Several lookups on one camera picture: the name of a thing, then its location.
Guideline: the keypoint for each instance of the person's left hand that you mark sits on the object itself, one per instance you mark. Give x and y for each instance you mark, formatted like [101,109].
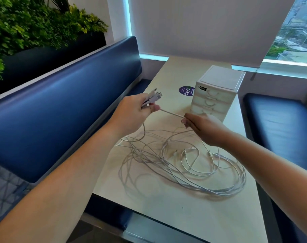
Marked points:
[130,113]

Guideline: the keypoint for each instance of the person's right hand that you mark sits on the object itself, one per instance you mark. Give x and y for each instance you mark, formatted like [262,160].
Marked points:
[206,129]

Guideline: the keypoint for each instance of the white mini drawer cabinet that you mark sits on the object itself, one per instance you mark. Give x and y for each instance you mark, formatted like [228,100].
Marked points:
[220,77]

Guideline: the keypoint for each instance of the person's right forearm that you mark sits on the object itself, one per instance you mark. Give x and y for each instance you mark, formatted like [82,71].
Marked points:
[269,174]

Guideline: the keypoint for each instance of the person's left forearm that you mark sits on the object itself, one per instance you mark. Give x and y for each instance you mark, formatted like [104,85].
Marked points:
[54,189]

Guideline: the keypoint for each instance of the black planter box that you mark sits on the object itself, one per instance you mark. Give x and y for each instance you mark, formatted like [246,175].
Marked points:
[54,58]

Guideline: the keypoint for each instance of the round purple sticker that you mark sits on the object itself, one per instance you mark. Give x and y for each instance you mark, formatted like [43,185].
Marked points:
[186,91]

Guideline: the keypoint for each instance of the white table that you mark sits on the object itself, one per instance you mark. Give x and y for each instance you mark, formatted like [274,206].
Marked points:
[173,73]

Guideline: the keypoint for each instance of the blue padded bench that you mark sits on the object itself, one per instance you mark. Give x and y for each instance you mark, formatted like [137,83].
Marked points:
[282,123]
[54,111]

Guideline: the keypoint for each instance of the white roller blind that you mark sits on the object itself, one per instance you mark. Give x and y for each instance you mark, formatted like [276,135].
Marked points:
[206,25]

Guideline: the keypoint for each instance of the glass window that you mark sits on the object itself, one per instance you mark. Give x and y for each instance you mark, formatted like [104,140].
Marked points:
[295,35]

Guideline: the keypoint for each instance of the green leafy plants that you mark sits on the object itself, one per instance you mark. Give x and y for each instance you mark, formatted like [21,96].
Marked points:
[29,22]

